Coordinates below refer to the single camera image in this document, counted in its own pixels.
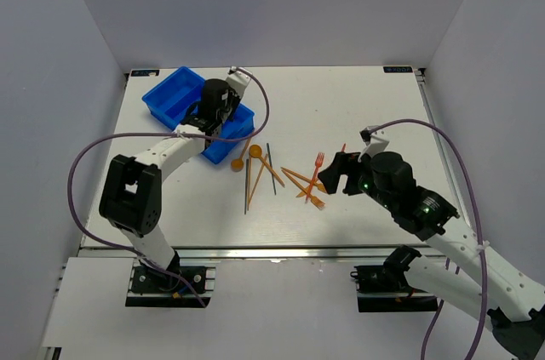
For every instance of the orange chopstick crossing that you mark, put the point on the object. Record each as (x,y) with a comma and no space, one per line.
(272,171)

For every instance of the orange fork right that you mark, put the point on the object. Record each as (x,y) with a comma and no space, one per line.
(317,186)

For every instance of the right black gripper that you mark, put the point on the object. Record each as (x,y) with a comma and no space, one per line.
(329,177)

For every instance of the dark green chopstick right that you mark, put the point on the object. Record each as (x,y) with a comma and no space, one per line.
(269,155)

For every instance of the orange fork lower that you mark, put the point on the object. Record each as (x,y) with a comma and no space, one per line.
(304,185)

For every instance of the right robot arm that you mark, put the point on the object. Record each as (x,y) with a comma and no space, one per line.
(511,303)

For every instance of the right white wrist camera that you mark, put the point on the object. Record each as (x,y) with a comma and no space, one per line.
(375,141)

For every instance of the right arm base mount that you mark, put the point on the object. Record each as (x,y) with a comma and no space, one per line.
(384,288)

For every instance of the dark green chopstick left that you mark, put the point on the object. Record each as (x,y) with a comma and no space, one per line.
(246,185)

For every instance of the dark green chopstick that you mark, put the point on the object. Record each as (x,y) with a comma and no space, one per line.
(269,155)
(246,185)

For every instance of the orange fork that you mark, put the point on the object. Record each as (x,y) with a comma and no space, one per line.
(317,186)
(304,185)

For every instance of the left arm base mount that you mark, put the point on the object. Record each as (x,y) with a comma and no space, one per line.
(151,289)

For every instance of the orange spoon large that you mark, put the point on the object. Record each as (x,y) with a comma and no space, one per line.
(255,152)

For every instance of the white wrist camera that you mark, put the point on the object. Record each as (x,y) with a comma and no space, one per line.
(238,80)
(375,141)

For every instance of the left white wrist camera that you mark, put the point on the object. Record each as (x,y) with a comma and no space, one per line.
(238,80)

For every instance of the orange spoon small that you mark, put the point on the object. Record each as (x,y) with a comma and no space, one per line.
(237,163)

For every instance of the orange chopstick long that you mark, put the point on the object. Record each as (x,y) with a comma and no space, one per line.
(257,179)

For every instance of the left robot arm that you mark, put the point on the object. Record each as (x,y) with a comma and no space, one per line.
(132,196)

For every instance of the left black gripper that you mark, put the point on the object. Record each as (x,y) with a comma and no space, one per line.
(235,100)

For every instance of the blue divided plastic tray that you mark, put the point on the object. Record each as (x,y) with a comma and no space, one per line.
(168,103)

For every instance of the red-orange plastic fork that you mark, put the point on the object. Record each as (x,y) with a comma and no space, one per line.
(317,165)

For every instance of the right table logo sticker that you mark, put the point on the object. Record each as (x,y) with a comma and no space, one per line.
(398,69)

